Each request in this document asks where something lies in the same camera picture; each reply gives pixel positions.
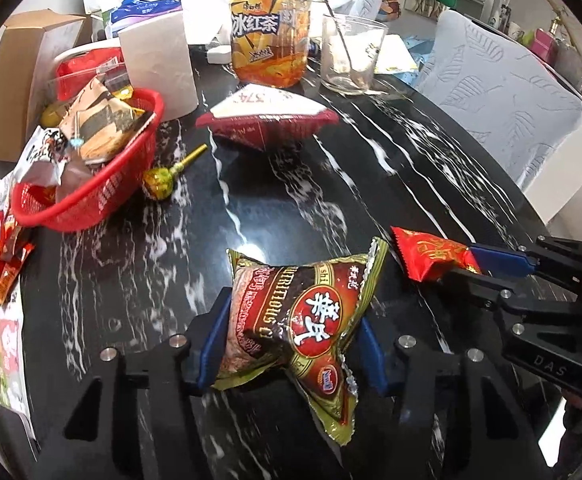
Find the brown cardboard box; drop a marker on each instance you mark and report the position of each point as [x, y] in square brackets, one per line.
[30, 42]

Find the pink green leaflet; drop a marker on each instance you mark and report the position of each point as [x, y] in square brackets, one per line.
[13, 390]

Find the green red nutritious snack bag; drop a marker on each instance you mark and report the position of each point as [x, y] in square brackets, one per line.
[301, 318]

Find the yellow green lollipop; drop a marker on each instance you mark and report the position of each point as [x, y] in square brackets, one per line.
[158, 183]

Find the red plastic basket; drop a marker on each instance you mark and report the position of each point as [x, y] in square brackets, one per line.
[104, 192]

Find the clear glass cup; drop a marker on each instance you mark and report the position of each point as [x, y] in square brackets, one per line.
[349, 52]

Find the seaweed roll snack pack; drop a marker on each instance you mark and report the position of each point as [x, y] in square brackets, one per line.
[98, 125]

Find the white paper towel roll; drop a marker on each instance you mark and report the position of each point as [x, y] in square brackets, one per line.
[157, 57]

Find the iced tea bottle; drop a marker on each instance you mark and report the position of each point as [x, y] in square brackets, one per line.
[269, 41]

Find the red snack packets pile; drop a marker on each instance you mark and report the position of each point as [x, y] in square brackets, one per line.
[15, 247]

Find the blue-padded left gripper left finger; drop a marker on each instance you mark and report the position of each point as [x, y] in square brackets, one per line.
[213, 344]

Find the small red candy packet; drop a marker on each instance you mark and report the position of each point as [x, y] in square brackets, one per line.
[428, 257]

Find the blue tissue pack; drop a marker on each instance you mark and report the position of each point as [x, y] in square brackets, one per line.
[131, 12]

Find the dark red white snack bag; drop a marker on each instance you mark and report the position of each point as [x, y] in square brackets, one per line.
[263, 117]

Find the white red peanut bag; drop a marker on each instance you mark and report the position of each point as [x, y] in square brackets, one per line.
[43, 159]

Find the clear plastic container red contents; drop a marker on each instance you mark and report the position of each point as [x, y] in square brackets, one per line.
[73, 74]

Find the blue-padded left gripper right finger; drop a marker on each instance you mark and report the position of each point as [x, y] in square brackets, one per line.
[372, 357]

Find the white chair cover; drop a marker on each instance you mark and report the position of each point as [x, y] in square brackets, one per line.
[502, 94]

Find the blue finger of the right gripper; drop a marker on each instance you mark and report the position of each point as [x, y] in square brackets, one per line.
[501, 261]

